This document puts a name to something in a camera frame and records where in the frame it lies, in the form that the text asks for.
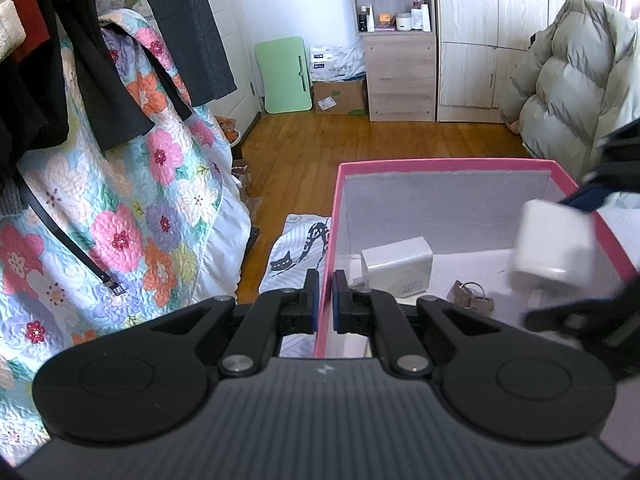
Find orange snack packets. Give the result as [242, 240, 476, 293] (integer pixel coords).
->
[215, 116, 242, 147]

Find black belt with buckle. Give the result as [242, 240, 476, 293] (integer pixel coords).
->
[14, 169, 127, 297]

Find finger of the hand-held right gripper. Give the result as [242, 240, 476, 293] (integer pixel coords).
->
[557, 119, 640, 216]
[522, 267, 640, 386]

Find pink cardboard box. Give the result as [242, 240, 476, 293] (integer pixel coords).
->
[314, 158, 638, 358]

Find cat print mat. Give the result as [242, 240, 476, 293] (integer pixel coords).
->
[258, 213, 333, 358]

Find black bulky garment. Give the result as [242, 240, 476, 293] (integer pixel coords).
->
[0, 30, 71, 177]

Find white power charger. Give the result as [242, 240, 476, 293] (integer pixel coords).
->
[349, 236, 433, 301]

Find beige puffer jacket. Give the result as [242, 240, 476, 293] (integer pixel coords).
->
[499, 0, 640, 183]

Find white patterned cloth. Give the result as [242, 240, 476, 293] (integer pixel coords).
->
[599, 192, 640, 273]

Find wooden shelf cabinet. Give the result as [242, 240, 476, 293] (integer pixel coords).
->
[348, 0, 438, 122]

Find red cloth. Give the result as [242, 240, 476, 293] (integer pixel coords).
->
[7, 0, 52, 63]

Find white tissue packs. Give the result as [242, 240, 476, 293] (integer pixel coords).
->
[308, 44, 366, 82]

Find floral quilt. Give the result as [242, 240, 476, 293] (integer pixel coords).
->
[0, 7, 251, 466]

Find dark grey hanging garment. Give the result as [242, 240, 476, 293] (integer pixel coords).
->
[127, 0, 238, 108]

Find light wooden wardrobe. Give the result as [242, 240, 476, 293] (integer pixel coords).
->
[432, 0, 621, 123]

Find bunch of keys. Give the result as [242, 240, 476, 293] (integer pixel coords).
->
[446, 280, 496, 317]

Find cream fluffy cloth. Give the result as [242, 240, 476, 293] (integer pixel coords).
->
[0, 0, 27, 59]

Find black strap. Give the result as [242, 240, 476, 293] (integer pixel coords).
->
[99, 21, 194, 121]

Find green folding board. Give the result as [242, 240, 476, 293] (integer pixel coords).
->
[255, 36, 314, 114]

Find brown cardboard box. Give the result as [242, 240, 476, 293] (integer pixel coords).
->
[311, 76, 370, 117]

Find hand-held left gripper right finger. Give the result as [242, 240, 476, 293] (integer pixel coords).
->
[332, 268, 505, 379]

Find white cube adapter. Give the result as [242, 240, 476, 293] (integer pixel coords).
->
[507, 199, 598, 288]

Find black hanging garment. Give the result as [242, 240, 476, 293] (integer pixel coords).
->
[50, 0, 156, 153]

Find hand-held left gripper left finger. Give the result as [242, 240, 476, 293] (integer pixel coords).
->
[145, 268, 321, 379]

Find white door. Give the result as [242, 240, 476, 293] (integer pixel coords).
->
[197, 0, 263, 122]

